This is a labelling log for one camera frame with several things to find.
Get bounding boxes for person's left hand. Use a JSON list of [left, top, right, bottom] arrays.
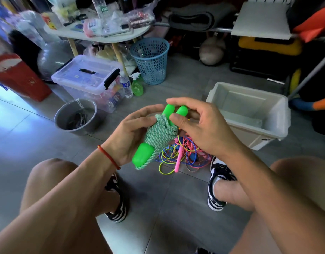
[[101, 104, 166, 168]]

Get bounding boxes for person's right hand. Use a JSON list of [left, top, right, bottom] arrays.
[[167, 97, 243, 160]]

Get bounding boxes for green jump rope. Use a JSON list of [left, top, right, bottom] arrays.
[[132, 104, 190, 170]]

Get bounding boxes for blue jump rope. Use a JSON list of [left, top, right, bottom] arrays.
[[168, 140, 213, 173]]

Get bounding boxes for pink jump rope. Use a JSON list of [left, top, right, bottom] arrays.
[[173, 136, 212, 174]]

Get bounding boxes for white plastic bin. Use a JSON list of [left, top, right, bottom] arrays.
[[206, 82, 291, 151]]

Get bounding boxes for yellow rope orange handles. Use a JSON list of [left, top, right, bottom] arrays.
[[158, 143, 197, 175]]

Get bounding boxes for person's left forearm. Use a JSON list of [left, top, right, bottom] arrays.
[[0, 148, 121, 254]]

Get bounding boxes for person's right forearm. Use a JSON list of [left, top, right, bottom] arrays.
[[223, 145, 325, 254]]

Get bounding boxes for person's left leg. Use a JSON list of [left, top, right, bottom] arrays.
[[20, 158, 121, 254]]

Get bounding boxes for person's leg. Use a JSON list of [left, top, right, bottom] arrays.
[[215, 156, 325, 254], [20, 158, 121, 254]]

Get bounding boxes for person's right leg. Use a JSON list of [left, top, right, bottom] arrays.
[[215, 156, 325, 254]]

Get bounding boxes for black white right shoe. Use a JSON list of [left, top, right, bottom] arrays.
[[207, 157, 238, 212]]

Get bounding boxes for black white shoe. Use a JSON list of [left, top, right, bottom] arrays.
[[207, 157, 238, 212], [104, 172, 129, 224]]

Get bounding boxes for green spray bottle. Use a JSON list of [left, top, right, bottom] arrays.
[[130, 73, 144, 97]]

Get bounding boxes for small plastic water bottle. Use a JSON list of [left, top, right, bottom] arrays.
[[119, 70, 134, 99]]

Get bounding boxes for grey metal basin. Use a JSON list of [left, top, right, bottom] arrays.
[[54, 99, 98, 135]]

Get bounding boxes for black white left shoe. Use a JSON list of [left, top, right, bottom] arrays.
[[104, 172, 129, 224]]

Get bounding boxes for blue mesh plastic basket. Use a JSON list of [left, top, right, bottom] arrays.
[[130, 37, 171, 86]]

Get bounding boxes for brown ball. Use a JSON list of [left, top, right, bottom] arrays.
[[199, 35, 227, 67]]

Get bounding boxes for clear bin with black latches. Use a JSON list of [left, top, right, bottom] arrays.
[[51, 55, 125, 114]]

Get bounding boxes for yellow black case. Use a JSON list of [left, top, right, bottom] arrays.
[[237, 36, 303, 57]]

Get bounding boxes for multicoloured hula hoop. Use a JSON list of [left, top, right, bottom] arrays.
[[288, 68, 325, 111]]

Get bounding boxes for grey exercise ball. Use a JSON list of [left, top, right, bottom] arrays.
[[37, 40, 74, 80]]

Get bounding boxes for grey folded mat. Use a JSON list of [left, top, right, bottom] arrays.
[[168, 2, 237, 32]]

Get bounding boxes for pink white packet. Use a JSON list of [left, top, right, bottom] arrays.
[[83, 17, 102, 37]]

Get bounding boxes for white round table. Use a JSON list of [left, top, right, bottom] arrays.
[[43, 13, 151, 77]]

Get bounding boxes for grey flat board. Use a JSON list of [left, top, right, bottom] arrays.
[[230, 1, 292, 40]]

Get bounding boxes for clear plastic bag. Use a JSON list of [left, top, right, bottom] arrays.
[[125, 2, 158, 30]]

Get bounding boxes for red bag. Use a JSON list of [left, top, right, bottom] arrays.
[[0, 53, 52, 102]]

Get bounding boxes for large plastic water bottle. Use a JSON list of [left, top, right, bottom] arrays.
[[92, 0, 109, 19]]

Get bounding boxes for white plastic bag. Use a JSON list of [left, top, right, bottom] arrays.
[[14, 10, 47, 43]]

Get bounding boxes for black red inflatable toy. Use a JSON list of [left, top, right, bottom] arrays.
[[286, 0, 325, 43]]

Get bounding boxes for red string bracelet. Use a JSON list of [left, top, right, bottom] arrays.
[[97, 145, 121, 171]]

